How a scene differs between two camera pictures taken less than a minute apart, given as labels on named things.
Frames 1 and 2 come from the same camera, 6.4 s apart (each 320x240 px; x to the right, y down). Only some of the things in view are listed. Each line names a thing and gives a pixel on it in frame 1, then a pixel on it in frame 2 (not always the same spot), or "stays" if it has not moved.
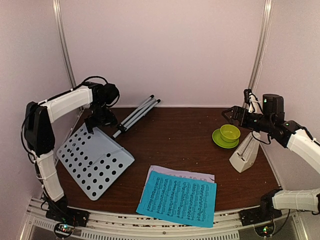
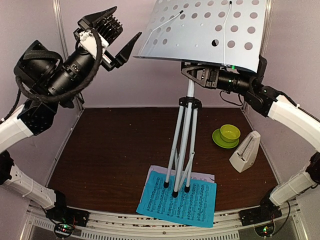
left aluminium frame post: (57, 7) stays
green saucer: (217, 138) stays
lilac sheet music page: (178, 173) stays
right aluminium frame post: (262, 43) stays
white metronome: (245, 154) stays
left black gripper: (111, 121) → (122, 57)
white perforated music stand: (96, 160) → (203, 34)
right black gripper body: (246, 123) → (213, 75)
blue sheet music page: (179, 198) stays
